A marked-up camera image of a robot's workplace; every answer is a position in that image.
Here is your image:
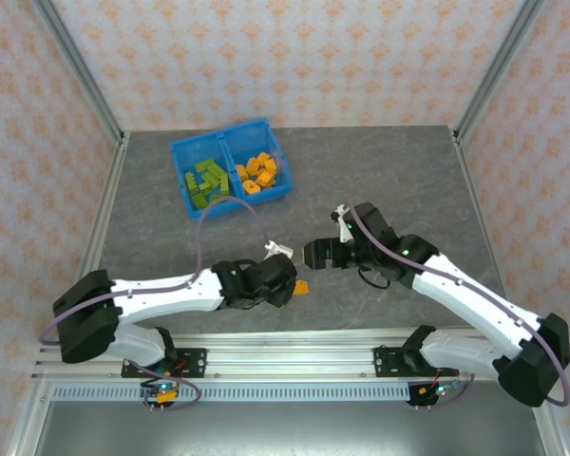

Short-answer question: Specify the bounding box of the grey metal sheet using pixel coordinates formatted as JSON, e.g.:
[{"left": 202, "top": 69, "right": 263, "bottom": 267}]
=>
[{"left": 26, "top": 401, "right": 550, "bottom": 456}]

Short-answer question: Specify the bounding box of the electronics board orange connector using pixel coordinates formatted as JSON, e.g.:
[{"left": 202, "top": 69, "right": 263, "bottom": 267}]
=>
[{"left": 140, "top": 379, "right": 181, "bottom": 412}]

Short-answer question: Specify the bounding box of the electronics board green light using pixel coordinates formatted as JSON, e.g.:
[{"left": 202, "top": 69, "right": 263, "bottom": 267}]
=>
[{"left": 408, "top": 379, "right": 463, "bottom": 410}]

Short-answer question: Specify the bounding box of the aluminium base extrusion rail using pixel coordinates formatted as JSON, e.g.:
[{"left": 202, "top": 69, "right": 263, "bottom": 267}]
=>
[{"left": 30, "top": 330, "right": 552, "bottom": 384}]

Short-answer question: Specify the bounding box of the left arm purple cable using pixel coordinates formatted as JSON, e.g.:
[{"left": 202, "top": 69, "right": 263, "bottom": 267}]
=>
[{"left": 38, "top": 196, "right": 286, "bottom": 410}]

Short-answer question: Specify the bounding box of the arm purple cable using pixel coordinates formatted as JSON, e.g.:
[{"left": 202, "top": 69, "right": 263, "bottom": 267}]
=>
[
  {"left": 38, "top": 196, "right": 286, "bottom": 410},
  {"left": 346, "top": 204, "right": 570, "bottom": 409}
]

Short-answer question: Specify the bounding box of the grey slotted cable duct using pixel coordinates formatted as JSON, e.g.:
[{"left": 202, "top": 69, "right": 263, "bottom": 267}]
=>
[{"left": 50, "top": 383, "right": 538, "bottom": 404}]

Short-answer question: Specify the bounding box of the aluminium table side rail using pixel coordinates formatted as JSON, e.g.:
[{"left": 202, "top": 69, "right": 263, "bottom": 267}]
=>
[
  {"left": 51, "top": 131, "right": 132, "bottom": 344},
  {"left": 448, "top": 126, "right": 524, "bottom": 344}
]

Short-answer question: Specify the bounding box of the aluminium frame post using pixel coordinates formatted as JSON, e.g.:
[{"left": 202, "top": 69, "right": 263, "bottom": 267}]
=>
[
  {"left": 453, "top": 0, "right": 550, "bottom": 143},
  {"left": 29, "top": 0, "right": 127, "bottom": 146}
]

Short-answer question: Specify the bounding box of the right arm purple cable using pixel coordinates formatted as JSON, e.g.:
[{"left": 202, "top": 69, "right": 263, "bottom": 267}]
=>
[{"left": 346, "top": 204, "right": 570, "bottom": 409}]

